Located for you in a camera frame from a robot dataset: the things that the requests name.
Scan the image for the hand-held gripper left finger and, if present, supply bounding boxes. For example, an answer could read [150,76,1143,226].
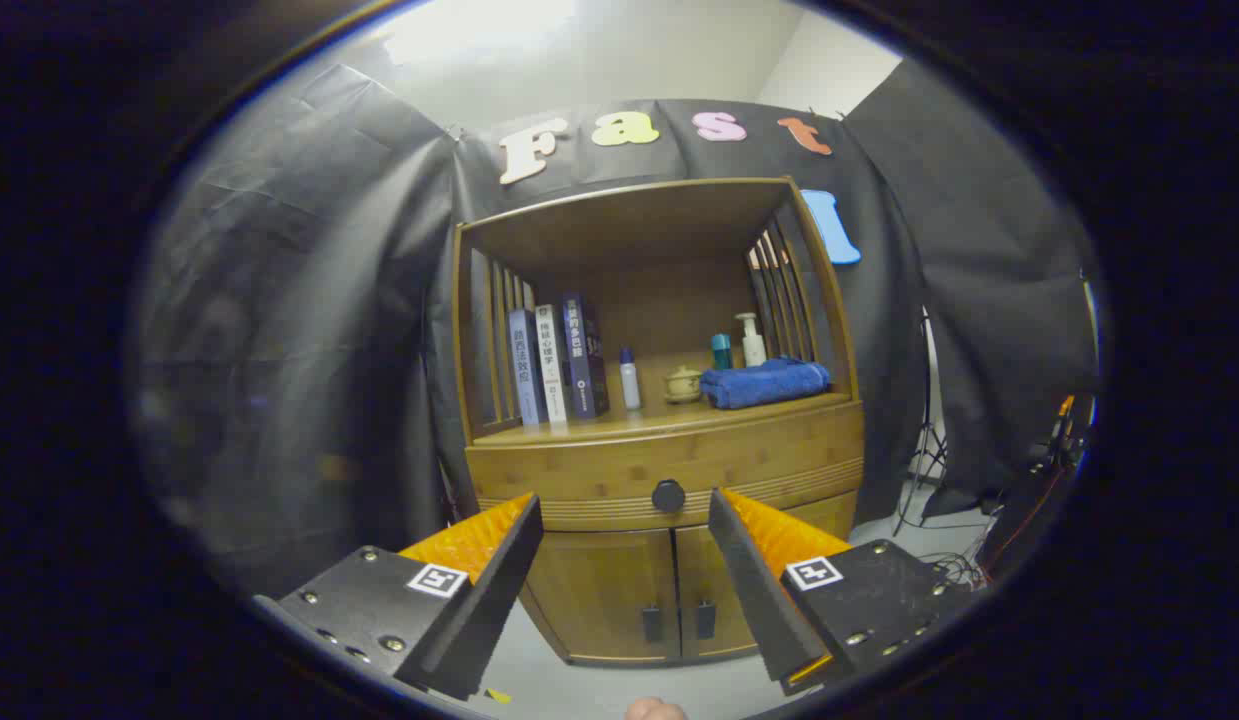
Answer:
[254,492,545,704]

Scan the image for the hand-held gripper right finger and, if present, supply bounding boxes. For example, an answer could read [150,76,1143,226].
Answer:
[707,487,980,697]

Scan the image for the wooden drawer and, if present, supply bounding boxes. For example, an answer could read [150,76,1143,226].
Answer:
[466,400,866,531]

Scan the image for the wooden cabinet door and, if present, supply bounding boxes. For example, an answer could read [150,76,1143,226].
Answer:
[674,492,860,661]
[524,528,680,663]

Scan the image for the wooden countertop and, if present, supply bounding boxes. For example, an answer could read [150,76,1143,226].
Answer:
[474,350,855,446]

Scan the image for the wooden cabinet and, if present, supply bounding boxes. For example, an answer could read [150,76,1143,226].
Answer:
[451,177,868,668]

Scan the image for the blue folded towel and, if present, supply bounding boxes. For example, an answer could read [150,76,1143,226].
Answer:
[699,358,833,411]

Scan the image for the black light stand tripod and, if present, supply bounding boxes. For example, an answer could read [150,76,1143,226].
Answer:
[894,310,950,536]

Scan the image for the light blue book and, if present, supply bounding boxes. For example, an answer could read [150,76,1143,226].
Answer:
[508,308,548,426]

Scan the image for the white pump bottle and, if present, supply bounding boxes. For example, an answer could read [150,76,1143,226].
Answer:
[735,312,767,368]

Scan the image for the white book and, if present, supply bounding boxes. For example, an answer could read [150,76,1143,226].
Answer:
[535,303,570,424]

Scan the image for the dark blue book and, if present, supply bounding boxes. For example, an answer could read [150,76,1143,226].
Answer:
[562,292,611,419]

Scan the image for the dark equipment with orange part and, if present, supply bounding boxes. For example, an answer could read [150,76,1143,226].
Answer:
[979,395,1095,571]

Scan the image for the black backdrop cloth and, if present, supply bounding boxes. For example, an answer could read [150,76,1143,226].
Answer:
[129,60,1100,601]

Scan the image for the black floor cables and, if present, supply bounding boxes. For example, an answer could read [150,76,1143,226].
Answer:
[919,550,985,591]

